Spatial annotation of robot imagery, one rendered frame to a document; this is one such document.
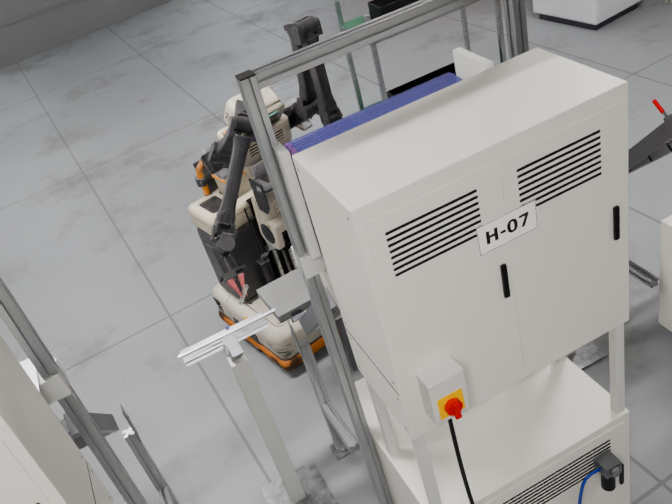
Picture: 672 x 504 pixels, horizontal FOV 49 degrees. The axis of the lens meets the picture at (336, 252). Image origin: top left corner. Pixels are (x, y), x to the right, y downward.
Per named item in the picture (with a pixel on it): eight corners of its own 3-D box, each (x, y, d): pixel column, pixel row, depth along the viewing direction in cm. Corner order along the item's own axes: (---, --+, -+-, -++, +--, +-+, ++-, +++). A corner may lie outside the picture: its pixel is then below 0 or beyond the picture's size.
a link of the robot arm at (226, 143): (264, 97, 257) (236, 90, 254) (261, 131, 253) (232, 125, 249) (234, 152, 297) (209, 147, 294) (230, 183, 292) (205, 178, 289)
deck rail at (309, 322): (306, 335, 280) (298, 321, 280) (310, 333, 280) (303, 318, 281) (330, 309, 211) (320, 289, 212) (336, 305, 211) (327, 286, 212)
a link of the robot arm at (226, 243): (235, 231, 264) (211, 226, 262) (243, 220, 254) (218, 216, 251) (231, 262, 260) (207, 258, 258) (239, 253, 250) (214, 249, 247)
